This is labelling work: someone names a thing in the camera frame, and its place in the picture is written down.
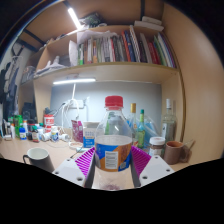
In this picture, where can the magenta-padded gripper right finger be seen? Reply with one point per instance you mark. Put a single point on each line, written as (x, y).
(141, 160)

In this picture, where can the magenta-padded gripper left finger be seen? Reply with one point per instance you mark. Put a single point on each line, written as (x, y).
(84, 161)

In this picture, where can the clear red-capped water bottle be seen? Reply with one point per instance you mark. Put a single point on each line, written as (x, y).
(113, 150)

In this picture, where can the brown jar with white lid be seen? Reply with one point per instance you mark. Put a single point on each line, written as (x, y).
(156, 146)

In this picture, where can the blue and white tissue box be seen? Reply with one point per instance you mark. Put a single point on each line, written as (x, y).
(89, 135)

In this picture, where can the slim green glass bottle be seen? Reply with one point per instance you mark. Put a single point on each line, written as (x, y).
(140, 133)

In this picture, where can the magenta snack pouch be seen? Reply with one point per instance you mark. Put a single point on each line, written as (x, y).
(77, 131)

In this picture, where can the brown ceramic cup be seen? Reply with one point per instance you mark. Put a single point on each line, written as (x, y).
(172, 153)

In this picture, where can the blue bottle with yellow cap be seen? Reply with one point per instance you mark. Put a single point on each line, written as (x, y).
(133, 120)

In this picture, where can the black mug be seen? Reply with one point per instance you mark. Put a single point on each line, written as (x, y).
(41, 161)

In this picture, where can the tall clear glass bottle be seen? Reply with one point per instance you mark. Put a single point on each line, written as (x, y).
(168, 125)

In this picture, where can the red and white canister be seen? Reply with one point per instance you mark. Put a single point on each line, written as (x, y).
(48, 121)

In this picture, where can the white power strip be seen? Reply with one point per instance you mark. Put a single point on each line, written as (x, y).
(76, 103)

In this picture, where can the white under-shelf lamp bar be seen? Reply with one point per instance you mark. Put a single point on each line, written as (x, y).
(74, 81)

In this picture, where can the wooden shelf unit with books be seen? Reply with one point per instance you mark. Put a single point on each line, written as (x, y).
(126, 63)

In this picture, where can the hanging clothes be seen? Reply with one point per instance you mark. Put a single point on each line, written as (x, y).
(9, 86)

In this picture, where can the white ceiling light bar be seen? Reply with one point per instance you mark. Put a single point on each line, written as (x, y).
(74, 18)

